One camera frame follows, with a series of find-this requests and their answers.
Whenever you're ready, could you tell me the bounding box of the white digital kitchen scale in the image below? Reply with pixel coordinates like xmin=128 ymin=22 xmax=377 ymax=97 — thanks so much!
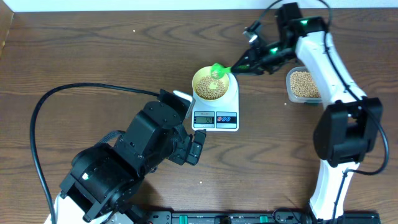
xmin=192 ymin=73 xmax=239 ymax=132

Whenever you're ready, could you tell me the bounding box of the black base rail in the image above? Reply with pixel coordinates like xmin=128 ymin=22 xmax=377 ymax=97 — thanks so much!
xmin=126 ymin=206 xmax=381 ymax=224

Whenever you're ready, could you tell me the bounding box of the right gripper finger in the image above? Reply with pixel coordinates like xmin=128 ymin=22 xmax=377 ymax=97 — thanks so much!
xmin=232 ymin=65 xmax=264 ymax=75
xmin=233 ymin=49 xmax=258 ymax=67

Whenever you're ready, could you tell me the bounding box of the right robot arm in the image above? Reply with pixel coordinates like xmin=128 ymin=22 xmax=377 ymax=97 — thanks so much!
xmin=231 ymin=2 xmax=386 ymax=223

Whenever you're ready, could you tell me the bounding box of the clear container of soybeans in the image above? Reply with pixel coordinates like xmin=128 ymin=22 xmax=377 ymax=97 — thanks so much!
xmin=286 ymin=67 xmax=322 ymax=104

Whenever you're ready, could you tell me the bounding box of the green plastic scoop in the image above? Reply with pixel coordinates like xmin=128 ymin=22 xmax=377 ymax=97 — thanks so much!
xmin=210 ymin=63 xmax=249 ymax=80

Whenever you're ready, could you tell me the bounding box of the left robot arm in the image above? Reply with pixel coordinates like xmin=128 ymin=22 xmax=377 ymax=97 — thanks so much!
xmin=46 ymin=90 xmax=206 ymax=223

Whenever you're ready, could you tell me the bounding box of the yellow bowl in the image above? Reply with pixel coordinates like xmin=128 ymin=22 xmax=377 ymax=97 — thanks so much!
xmin=192 ymin=66 xmax=229 ymax=100

